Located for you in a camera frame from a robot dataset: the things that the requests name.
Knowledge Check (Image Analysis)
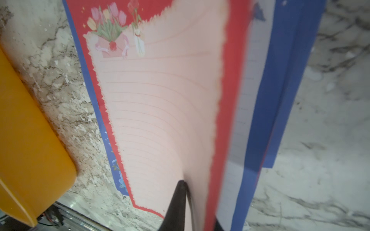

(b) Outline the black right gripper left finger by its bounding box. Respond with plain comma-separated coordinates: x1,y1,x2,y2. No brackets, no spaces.
158,180,188,231

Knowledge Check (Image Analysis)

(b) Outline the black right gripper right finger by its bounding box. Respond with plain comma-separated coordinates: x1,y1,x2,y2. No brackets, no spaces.
214,219,224,231

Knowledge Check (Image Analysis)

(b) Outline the blue stationery paper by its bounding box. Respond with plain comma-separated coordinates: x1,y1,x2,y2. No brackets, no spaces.
263,1,326,168
62,0,327,231

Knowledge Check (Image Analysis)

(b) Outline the blue stationery paper bottom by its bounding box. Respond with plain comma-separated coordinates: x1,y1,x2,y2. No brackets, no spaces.
263,1,326,168

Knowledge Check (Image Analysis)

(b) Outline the yellow plastic storage box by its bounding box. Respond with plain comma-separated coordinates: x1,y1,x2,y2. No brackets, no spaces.
1,54,77,227

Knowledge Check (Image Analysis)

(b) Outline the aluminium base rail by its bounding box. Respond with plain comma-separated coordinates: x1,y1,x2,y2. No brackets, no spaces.
36,202,111,231

